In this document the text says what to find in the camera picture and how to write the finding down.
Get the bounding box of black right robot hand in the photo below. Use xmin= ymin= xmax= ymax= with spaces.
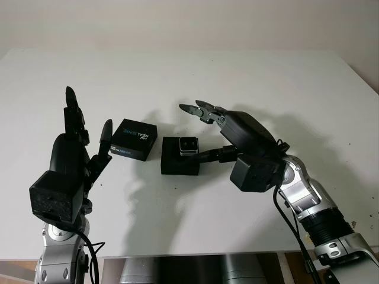
xmin=178 ymin=99 xmax=290 ymax=165

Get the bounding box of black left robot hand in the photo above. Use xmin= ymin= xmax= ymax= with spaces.
xmin=48 ymin=86 xmax=114 ymax=214

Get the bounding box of small silver camera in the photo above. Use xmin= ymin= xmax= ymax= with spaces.
xmin=179 ymin=137 xmax=200 ymax=157

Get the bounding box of black printed RealSense box lid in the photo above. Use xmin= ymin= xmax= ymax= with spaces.
xmin=110 ymin=118 xmax=158 ymax=162

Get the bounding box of black box base with foam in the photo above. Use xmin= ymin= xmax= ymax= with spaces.
xmin=160 ymin=136 xmax=201 ymax=176

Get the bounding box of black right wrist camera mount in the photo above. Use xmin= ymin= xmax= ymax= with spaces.
xmin=230 ymin=155 xmax=281 ymax=193

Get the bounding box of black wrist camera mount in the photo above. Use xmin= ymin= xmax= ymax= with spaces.
xmin=230 ymin=155 xmax=281 ymax=193
xmin=28 ymin=170 xmax=85 ymax=224

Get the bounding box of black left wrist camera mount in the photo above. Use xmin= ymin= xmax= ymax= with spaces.
xmin=28 ymin=170 xmax=85 ymax=224

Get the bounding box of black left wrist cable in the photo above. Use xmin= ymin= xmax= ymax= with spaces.
xmin=62 ymin=221 xmax=107 ymax=284

